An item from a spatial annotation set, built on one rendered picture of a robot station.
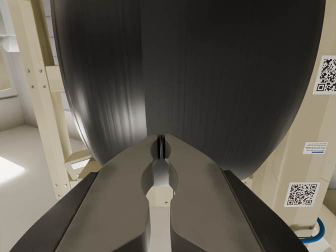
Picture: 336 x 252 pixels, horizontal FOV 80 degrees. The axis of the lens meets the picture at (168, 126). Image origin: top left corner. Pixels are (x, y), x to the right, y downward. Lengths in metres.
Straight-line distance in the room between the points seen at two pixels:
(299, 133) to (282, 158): 0.07
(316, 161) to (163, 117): 0.44
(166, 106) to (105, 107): 0.06
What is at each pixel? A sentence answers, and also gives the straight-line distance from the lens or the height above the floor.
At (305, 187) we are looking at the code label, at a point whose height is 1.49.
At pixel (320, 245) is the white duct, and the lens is 1.33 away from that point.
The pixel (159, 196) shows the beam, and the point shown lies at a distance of 0.87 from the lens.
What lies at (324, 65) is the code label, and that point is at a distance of 0.51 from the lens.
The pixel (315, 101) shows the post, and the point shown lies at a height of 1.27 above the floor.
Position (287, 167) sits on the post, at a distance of 0.56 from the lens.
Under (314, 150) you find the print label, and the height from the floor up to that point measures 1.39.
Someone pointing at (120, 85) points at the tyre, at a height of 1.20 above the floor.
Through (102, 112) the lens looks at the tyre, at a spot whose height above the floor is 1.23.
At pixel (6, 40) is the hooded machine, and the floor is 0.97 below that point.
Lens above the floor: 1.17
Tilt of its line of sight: 21 degrees up
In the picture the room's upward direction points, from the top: 180 degrees clockwise
